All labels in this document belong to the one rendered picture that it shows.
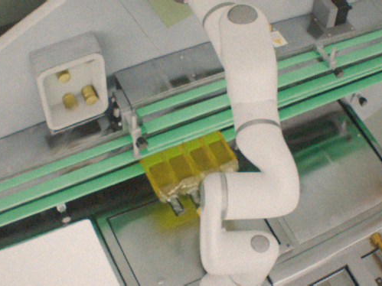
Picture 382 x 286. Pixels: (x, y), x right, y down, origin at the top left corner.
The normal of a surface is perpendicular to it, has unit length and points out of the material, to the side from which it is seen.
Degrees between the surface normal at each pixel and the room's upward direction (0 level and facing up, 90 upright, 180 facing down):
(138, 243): 90
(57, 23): 0
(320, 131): 90
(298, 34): 90
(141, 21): 0
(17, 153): 90
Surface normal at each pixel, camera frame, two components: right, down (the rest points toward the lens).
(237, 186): 0.10, -0.48
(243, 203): 0.12, 0.22
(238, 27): -0.25, -0.50
